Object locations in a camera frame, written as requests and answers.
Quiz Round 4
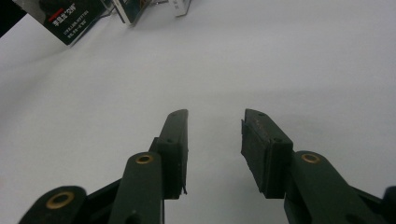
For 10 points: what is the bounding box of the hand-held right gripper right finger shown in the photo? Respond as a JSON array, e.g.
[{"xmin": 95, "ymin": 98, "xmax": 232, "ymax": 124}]
[{"xmin": 240, "ymin": 108, "xmax": 294, "ymax": 200}]

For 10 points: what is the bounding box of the purple cover magazine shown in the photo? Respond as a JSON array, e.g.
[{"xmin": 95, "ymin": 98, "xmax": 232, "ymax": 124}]
[{"xmin": 111, "ymin": 0, "xmax": 151, "ymax": 26}]

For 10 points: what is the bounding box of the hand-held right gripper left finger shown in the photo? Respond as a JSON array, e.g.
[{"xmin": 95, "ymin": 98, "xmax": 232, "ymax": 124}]
[{"xmin": 150, "ymin": 108, "xmax": 190, "ymax": 201}]

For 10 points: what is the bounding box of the black magazine red print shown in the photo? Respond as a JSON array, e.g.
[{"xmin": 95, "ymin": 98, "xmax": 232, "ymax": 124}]
[{"xmin": 11, "ymin": 0, "xmax": 109, "ymax": 47}]

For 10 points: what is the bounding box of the black curtain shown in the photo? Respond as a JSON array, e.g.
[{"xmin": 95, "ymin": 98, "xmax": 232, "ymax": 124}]
[{"xmin": 0, "ymin": 0, "xmax": 27, "ymax": 38}]

